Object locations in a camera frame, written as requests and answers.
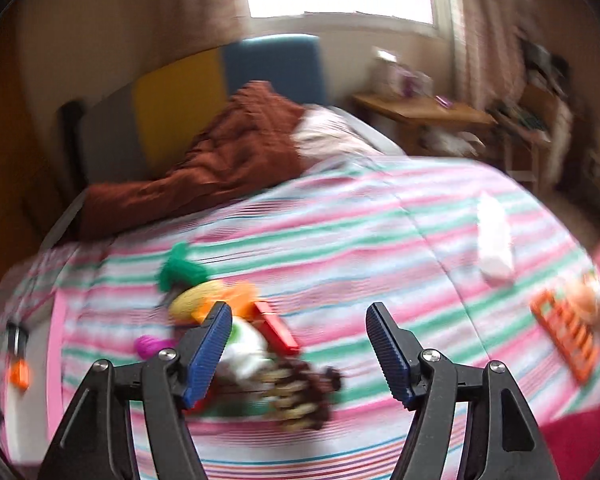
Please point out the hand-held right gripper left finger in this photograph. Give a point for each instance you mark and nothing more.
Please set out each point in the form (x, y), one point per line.
(210, 355)

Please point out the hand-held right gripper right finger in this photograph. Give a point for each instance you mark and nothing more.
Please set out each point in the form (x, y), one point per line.
(387, 355)

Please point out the yellow round case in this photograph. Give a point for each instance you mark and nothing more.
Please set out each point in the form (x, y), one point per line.
(195, 301)

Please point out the red plastic case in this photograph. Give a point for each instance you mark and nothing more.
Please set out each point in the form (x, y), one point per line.
(276, 330)

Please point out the green plastic tool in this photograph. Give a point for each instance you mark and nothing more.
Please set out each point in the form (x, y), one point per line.
(180, 270)

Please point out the brown massage comb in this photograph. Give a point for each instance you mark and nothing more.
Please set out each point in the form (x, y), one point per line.
(297, 392)

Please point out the orange ridged toy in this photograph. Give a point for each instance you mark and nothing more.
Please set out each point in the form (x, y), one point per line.
(19, 375)

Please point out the clear vial black cap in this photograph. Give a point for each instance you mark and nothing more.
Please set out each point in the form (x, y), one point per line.
(17, 337)

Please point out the pink shallow cardboard box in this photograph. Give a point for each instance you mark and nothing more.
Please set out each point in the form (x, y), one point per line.
(22, 420)

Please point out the person's left hand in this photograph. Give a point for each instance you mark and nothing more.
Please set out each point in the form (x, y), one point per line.
(585, 305)

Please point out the striped bed sheet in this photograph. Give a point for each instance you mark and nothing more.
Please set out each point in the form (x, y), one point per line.
(355, 260)

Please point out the orange grid panel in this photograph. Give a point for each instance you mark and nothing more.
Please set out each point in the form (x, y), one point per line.
(562, 340)

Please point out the brown quilt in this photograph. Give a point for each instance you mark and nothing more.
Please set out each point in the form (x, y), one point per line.
(220, 160)

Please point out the person's red clothing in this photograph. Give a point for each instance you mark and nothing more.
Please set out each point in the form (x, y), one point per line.
(580, 440)

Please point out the white pillow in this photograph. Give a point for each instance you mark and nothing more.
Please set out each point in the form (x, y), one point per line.
(330, 132)

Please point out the wooden desk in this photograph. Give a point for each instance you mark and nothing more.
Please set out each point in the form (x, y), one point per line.
(430, 110)

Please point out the small purple item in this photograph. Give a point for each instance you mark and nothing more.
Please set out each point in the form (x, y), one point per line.
(443, 102)

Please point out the grey yellow blue headboard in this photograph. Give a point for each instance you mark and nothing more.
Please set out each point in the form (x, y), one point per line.
(180, 95)

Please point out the wooden chair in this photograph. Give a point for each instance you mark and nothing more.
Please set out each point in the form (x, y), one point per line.
(535, 125)

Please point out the purple carton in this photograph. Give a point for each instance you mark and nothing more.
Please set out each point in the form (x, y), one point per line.
(411, 82)

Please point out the wooden wardrobe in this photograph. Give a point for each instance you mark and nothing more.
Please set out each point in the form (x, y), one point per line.
(10, 160)

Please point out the white carton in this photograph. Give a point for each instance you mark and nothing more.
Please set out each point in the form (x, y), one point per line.
(386, 67)

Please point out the dark hanging items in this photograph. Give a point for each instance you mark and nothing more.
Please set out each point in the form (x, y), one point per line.
(542, 62)

